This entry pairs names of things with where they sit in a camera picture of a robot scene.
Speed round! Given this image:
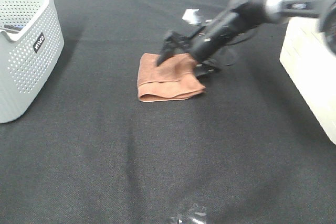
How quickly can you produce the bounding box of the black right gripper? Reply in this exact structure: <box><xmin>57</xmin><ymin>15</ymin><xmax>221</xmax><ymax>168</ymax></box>
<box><xmin>156</xmin><ymin>11</ymin><xmax>243</xmax><ymax>77</ymax></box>

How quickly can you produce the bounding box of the white tag on gripper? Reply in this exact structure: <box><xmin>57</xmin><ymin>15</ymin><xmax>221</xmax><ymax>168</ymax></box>
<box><xmin>182</xmin><ymin>8</ymin><xmax>201</xmax><ymax>25</ymax></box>

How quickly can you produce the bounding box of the black table cloth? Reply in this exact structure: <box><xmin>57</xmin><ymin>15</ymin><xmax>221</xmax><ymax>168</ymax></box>
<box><xmin>1</xmin><ymin>0</ymin><xmax>335</xmax><ymax>223</ymax></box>

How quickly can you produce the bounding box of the clear tape piece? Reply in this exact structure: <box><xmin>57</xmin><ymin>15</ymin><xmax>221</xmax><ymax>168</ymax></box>
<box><xmin>165</xmin><ymin>204</ymin><xmax>207</xmax><ymax>224</ymax></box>

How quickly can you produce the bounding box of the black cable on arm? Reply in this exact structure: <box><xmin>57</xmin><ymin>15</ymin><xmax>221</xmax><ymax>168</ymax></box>
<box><xmin>220</xmin><ymin>26</ymin><xmax>259</xmax><ymax>67</ymax></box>

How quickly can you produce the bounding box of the white storage bin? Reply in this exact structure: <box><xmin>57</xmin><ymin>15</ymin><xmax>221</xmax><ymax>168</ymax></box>
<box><xmin>279</xmin><ymin>17</ymin><xmax>335</xmax><ymax>142</ymax></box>

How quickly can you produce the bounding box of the grey perforated plastic basket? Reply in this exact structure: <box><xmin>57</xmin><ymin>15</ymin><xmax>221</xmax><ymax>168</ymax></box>
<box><xmin>1</xmin><ymin>0</ymin><xmax>64</xmax><ymax>123</ymax></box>

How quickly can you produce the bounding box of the brown towel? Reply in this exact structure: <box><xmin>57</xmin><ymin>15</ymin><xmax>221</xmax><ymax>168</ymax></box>
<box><xmin>137</xmin><ymin>53</ymin><xmax>205</xmax><ymax>102</ymax></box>

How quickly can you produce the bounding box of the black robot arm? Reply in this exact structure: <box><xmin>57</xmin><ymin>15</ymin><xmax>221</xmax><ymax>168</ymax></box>
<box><xmin>156</xmin><ymin>0</ymin><xmax>335</xmax><ymax>66</ymax></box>

